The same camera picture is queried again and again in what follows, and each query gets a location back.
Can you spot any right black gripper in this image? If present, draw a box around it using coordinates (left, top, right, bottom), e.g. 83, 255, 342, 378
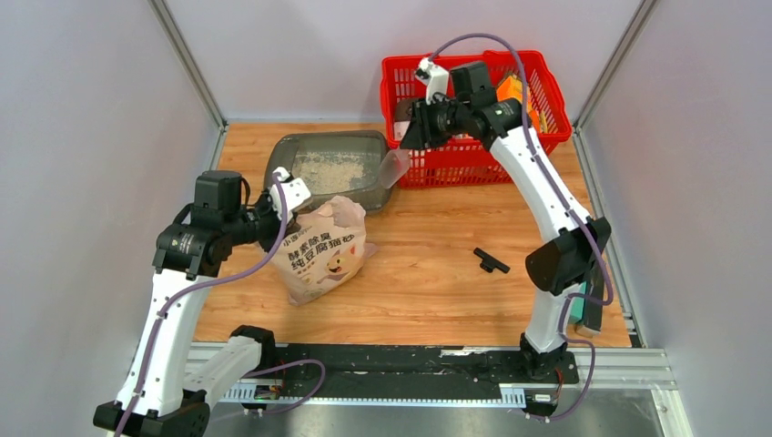
400, 95, 470, 151

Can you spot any clear plastic scoop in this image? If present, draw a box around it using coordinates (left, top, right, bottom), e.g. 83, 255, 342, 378
378, 148, 411, 189

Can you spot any pink cat litter bag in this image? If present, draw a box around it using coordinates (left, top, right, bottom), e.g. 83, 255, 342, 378
270, 196, 377, 306

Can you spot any black bag clip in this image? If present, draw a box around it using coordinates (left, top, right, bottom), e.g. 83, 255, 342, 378
473, 248, 511, 274

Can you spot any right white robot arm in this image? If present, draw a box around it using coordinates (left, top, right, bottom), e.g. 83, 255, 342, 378
400, 57, 611, 381

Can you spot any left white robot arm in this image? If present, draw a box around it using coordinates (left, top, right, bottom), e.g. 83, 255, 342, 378
93, 168, 311, 436

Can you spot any grey litter box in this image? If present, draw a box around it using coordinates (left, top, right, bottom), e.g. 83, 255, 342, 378
264, 130, 391, 213

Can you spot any red plastic basket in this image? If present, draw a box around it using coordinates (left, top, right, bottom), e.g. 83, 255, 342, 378
380, 50, 572, 188

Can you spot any orange sponge pack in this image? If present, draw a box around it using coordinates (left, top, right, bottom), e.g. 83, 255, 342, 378
496, 74, 538, 117

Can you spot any teal black brush block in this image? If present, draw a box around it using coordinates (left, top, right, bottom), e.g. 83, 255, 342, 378
569, 267, 604, 338

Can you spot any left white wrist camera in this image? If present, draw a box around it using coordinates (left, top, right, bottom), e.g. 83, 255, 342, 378
269, 167, 313, 220

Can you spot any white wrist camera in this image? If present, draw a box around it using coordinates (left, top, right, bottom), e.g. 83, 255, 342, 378
414, 56, 450, 105
269, 167, 313, 220

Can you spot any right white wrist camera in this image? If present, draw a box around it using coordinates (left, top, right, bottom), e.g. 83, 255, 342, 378
414, 56, 450, 105

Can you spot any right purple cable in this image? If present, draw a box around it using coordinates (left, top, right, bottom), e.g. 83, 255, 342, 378
426, 33, 615, 422

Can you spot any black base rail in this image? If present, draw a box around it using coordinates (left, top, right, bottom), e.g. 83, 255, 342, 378
257, 343, 579, 401

